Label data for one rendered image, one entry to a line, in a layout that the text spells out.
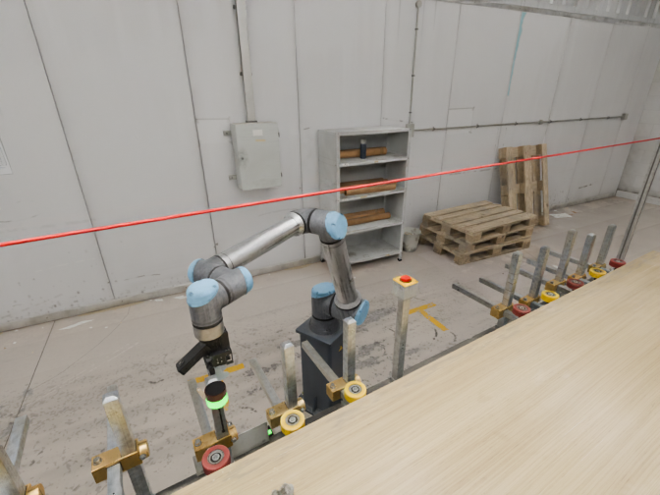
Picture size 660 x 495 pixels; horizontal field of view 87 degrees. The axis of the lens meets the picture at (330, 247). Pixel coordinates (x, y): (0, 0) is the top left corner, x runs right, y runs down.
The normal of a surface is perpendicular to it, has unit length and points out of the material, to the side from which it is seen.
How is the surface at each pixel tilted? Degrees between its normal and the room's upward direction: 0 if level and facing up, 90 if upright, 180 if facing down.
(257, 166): 90
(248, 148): 90
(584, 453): 0
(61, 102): 90
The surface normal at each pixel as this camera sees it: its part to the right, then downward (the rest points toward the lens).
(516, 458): -0.01, -0.91
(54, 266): 0.44, 0.36
